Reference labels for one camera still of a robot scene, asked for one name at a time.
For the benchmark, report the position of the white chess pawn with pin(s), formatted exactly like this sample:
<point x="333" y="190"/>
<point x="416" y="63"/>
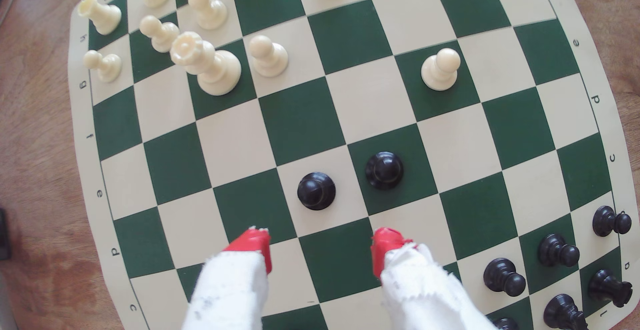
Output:
<point x="105" y="66"/>
<point x="269" y="57"/>
<point x="209" y="11"/>
<point x="440" y="70"/>
<point x="161" y="35"/>

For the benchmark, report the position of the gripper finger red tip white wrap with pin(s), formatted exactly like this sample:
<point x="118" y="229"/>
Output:
<point x="235" y="290"/>
<point x="420" y="295"/>

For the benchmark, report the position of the green and cream chess mat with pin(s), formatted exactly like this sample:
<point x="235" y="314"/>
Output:
<point x="350" y="35"/>

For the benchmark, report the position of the white chess rook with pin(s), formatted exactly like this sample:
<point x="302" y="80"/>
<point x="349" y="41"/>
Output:
<point x="102" y="16"/>

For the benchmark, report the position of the black chess piece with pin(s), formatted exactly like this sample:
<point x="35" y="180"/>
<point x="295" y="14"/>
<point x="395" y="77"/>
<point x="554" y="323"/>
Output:
<point x="505" y="325"/>
<point x="564" y="314"/>

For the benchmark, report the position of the dark object at table edge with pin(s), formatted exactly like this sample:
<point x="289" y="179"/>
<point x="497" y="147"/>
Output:
<point x="4" y="235"/>

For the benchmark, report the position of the white chess queen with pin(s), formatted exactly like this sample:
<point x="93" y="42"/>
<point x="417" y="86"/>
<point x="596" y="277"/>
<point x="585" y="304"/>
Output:
<point x="212" y="67"/>

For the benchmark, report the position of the black chess rook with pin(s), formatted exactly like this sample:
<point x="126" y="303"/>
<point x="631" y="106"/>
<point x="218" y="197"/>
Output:
<point x="607" y="287"/>

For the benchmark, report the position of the black chess pawn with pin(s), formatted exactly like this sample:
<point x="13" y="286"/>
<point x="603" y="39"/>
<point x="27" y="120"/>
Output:
<point x="384" y="170"/>
<point x="316" y="190"/>
<point x="607" y="221"/>
<point x="556" y="251"/>
<point x="502" y="276"/>

